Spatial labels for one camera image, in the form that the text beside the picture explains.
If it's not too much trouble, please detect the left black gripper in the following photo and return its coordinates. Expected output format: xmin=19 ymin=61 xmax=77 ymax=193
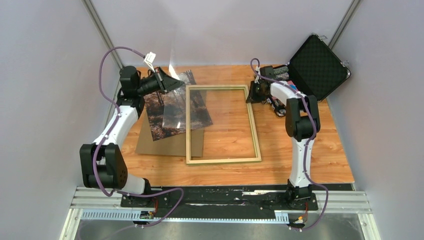
xmin=136 ymin=67 xmax=185 ymax=97

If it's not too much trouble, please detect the wooden picture frame green trim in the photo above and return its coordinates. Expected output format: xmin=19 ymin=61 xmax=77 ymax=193
xmin=185 ymin=84 xmax=262 ymax=166

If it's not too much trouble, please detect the forest photo print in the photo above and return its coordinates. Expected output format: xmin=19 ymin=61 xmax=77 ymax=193
xmin=144 ymin=86 xmax=213 ymax=141

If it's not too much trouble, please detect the clear acrylic sheet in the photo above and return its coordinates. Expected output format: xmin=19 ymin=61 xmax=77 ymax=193
xmin=161 ymin=50 xmax=213 ymax=131

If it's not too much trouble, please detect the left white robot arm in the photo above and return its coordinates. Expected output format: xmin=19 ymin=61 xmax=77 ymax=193
xmin=79 ymin=66 xmax=185 ymax=207

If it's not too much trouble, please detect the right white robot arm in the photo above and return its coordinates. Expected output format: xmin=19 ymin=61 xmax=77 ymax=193
xmin=246 ymin=65 xmax=320 ymax=209

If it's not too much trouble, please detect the blue yellow chip row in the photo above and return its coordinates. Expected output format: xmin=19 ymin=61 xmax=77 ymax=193
xmin=274 ymin=72 xmax=290 ymax=81

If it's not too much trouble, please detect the top blue green chip row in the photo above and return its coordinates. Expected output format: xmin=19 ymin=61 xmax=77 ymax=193
xmin=273 ymin=65 xmax=289 ymax=75

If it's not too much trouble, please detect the brown cardboard backing board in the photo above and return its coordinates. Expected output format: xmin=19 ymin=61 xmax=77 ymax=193
xmin=135 ymin=115 xmax=205 ymax=157

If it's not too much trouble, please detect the black poker chip case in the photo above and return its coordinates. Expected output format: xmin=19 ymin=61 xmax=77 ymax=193
xmin=255 ymin=34 xmax=351 ymax=102

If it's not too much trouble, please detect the black mounting base rail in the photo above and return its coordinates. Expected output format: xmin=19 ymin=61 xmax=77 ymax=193
xmin=69 ymin=183 xmax=372 ymax=223

